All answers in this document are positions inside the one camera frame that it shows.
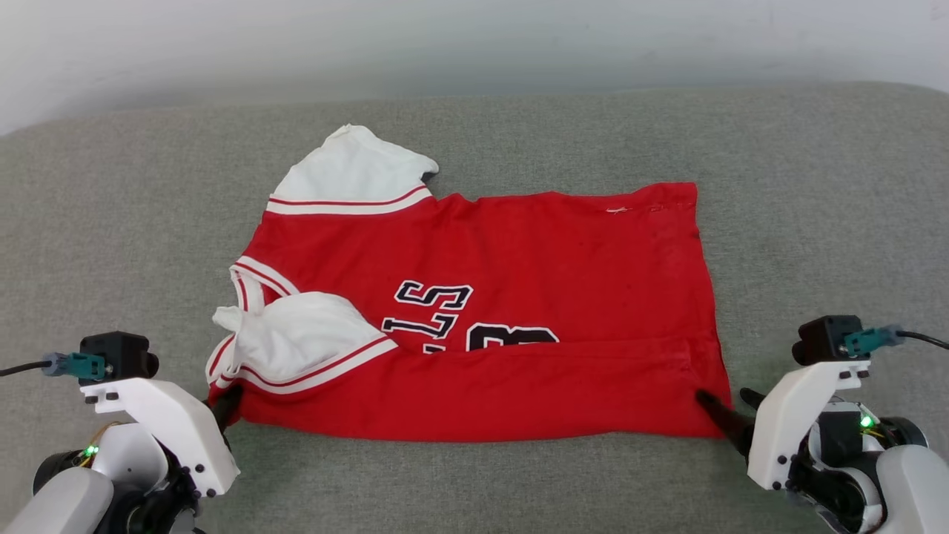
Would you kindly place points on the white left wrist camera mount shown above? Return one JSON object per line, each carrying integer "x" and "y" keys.
{"x": 178, "y": 423}

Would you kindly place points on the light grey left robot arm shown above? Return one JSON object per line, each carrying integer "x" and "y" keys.
{"x": 52, "y": 508}

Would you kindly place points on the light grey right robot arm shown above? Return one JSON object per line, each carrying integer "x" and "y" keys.
{"x": 916, "y": 489}

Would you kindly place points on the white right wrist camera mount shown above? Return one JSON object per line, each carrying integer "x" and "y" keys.
{"x": 786, "y": 415}

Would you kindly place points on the red and white jersey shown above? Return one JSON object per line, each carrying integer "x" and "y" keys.
{"x": 519, "y": 252}

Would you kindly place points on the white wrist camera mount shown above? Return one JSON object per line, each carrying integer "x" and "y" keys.
{"x": 786, "y": 415}
{"x": 178, "y": 423}

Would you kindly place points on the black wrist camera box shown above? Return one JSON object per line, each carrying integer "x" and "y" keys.
{"x": 823, "y": 337}
{"x": 122, "y": 354}

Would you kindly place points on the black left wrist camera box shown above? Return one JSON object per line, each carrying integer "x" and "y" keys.
{"x": 122, "y": 354}

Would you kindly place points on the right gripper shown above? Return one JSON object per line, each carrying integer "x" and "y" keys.
{"x": 841, "y": 452}

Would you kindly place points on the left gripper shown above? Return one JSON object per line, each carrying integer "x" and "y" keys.
{"x": 133, "y": 460}

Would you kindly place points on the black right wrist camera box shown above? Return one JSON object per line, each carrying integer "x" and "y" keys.
{"x": 823, "y": 337}

